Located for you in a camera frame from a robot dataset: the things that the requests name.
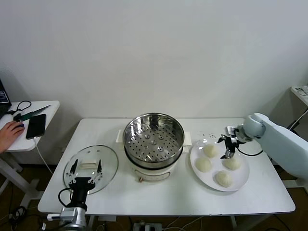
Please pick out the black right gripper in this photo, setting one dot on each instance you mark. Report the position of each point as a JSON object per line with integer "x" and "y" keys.
{"x": 231, "y": 142}

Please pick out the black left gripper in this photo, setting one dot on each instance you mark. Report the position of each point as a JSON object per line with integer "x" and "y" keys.
{"x": 80, "y": 184}

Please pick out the white steamed baozi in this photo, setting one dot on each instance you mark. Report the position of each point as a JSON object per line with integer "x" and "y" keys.
{"x": 233, "y": 164}
{"x": 224, "y": 178}
{"x": 210, "y": 150}
{"x": 203, "y": 164}

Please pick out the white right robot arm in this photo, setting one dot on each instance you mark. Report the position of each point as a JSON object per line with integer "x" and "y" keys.
{"x": 281, "y": 142}

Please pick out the stainless steel steamer basket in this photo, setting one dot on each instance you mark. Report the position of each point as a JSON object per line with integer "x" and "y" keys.
{"x": 154, "y": 134}

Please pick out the person's bare hand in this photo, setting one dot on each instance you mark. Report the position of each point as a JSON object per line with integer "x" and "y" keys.
{"x": 8, "y": 136}

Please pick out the white round plate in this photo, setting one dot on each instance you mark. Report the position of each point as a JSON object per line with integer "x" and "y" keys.
{"x": 238, "y": 180}

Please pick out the cream electric cooker base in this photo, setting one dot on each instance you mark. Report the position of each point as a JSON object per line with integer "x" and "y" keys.
{"x": 149, "y": 173}

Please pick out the black smartphone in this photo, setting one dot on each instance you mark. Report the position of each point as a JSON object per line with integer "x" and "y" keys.
{"x": 36, "y": 126}

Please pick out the white side table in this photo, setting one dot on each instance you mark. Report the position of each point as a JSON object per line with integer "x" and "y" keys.
{"x": 51, "y": 108}

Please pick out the white shelf table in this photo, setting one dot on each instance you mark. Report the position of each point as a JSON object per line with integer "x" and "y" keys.
{"x": 303, "y": 99}

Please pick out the black laptop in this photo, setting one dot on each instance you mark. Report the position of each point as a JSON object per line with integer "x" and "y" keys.
{"x": 4, "y": 101}

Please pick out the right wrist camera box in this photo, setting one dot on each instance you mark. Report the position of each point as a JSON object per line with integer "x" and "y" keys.
{"x": 231, "y": 130}

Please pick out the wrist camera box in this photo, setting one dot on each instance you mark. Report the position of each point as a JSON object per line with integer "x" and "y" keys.
{"x": 72, "y": 215}
{"x": 231, "y": 130}

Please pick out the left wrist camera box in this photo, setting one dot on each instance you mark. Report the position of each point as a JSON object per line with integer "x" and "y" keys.
{"x": 72, "y": 215}

